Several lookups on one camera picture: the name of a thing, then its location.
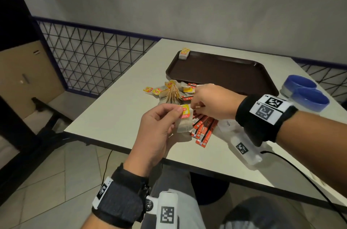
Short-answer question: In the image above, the black left wrist strap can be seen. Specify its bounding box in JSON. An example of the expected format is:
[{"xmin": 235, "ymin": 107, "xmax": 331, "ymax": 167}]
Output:
[{"xmin": 91, "ymin": 163, "xmax": 150, "ymax": 229}]

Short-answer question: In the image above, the blue and white bowl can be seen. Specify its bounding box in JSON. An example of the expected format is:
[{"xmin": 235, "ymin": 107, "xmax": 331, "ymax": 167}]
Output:
[
  {"xmin": 290, "ymin": 86, "xmax": 330, "ymax": 114},
  {"xmin": 279, "ymin": 75, "xmax": 318, "ymax": 99}
]

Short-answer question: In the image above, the black left camera cable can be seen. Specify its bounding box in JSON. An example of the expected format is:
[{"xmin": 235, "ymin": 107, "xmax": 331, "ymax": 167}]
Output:
[{"xmin": 102, "ymin": 150, "xmax": 113, "ymax": 183}]

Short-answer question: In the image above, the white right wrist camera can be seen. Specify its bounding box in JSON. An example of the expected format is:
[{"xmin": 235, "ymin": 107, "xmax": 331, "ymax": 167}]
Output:
[{"xmin": 230, "ymin": 133, "xmax": 264, "ymax": 167}]

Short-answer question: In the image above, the dark blue cabinet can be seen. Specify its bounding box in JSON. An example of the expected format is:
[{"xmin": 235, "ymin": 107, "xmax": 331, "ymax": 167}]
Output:
[{"xmin": 0, "ymin": 0, "xmax": 36, "ymax": 51}]

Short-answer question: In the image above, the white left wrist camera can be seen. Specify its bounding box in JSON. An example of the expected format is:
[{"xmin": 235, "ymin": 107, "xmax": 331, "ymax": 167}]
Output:
[{"xmin": 145, "ymin": 191, "xmax": 179, "ymax": 229}]

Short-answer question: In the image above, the black metal furniture frame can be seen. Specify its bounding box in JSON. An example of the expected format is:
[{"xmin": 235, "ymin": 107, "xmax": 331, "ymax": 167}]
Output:
[{"xmin": 0, "ymin": 96, "xmax": 74, "ymax": 205}]

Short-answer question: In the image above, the pile of red coffee sticks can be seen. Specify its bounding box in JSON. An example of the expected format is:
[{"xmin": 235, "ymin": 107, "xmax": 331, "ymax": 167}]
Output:
[{"xmin": 180, "ymin": 82, "xmax": 219, "ymax": 148}]

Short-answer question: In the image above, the pile of tea bags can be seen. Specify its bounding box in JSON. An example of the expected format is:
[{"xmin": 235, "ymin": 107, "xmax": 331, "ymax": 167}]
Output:
[{"xmin": 143, "ymin": 79, "xmax": 197, "ymax": 105}]

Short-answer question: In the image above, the black right wrist strap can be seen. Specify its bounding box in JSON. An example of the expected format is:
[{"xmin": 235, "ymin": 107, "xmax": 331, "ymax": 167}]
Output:
[{"xmin": 235, "ymin": 94, "xmax": 299, "ymax": 147}]

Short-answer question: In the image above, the brown cardboard box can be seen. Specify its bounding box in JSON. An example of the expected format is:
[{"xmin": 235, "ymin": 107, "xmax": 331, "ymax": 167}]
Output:
[{"xmin": 0, "ymin": 40, "xmax": 65, "ymax": 120}]

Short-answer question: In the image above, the person's left forearm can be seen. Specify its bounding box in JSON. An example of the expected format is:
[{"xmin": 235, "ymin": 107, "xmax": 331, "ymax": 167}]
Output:
[{"xmin": 81, "ymin": 212, "xmax": 109, "ymax": 229}]

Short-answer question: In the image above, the person's left hand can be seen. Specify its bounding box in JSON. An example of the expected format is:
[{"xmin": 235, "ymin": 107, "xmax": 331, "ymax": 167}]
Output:
[{"xmin": 123, "ymin": 103, "xmax": 184, "ymax": 178}]

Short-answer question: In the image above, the brown plastic tray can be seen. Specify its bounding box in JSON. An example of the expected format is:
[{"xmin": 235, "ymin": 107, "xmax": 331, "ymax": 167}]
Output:
[{"xmin": 165, "ymin": 50, "xmax": 280, "ymax": 97}]

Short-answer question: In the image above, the black wrist strap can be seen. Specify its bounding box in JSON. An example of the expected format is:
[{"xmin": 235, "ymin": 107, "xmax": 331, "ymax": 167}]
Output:
[
  {"xmin": 91, "ymin": 163, "xmax": 150, "ymax": 229},
  {"xmin": 235, "ymin": 94, "xmax": 299, "ymax": 147}
]

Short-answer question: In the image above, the black table pedestal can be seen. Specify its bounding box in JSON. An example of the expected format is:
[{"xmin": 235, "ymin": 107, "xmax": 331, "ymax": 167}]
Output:
[{"xmin": 189, "ymin": 172, "xmax": 230, "ymax": 206}]

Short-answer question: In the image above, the person's right forearm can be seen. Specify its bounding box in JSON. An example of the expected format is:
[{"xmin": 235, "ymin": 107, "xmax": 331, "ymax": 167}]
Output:
[{"xmin": 276, "ymin": 111, "xmax": 347, "ymax": 199}]

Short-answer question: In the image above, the person's right hand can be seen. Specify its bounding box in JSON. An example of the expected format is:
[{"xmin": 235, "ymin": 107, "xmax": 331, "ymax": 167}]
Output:
[{"xmin": 190, "ymin": 83, "xmax": 247, "ymax": 120}]

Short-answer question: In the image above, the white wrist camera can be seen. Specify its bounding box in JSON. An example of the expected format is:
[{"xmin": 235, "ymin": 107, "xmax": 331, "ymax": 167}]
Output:
[
  {"xmin": 230, "ymin": 133, "xmax": 264, "ymax": 167},
  {"xmin": 145, "ymin": 191, "xmax": 179, "ymax": 229}
]

